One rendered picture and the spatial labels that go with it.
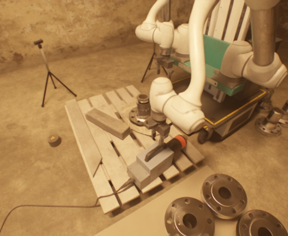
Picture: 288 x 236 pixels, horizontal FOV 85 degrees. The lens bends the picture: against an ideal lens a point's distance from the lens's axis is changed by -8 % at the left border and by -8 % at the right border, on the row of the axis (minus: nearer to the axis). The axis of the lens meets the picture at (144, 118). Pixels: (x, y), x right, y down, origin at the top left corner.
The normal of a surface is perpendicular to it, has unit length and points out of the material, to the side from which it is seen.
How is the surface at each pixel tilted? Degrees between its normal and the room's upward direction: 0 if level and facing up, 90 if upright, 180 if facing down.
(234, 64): 89
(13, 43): 90
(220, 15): 90
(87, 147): 0
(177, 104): 54
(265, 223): 0
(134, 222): 0
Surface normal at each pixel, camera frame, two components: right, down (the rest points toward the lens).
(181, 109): -0.61, -0.11
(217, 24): -0.83, 0.37
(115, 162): 0.00, -0.75
